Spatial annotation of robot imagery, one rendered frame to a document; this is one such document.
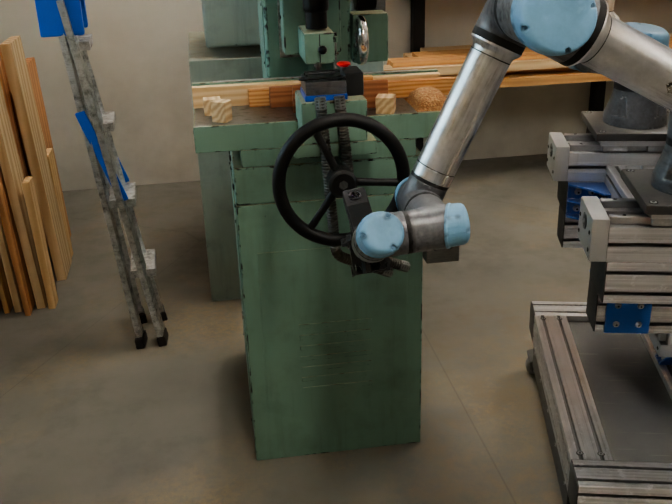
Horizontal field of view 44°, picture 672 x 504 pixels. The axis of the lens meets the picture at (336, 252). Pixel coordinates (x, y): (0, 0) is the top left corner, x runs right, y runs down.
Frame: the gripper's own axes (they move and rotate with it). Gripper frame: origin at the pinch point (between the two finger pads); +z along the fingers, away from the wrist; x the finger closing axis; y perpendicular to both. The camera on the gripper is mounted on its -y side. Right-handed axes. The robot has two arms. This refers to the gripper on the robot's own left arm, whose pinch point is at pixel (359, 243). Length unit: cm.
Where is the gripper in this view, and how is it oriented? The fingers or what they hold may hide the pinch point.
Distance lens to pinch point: 173.1
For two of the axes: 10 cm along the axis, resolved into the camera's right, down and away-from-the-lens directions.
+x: 9.9, -1.5, 0.8
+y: 1.6, 9.8, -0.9
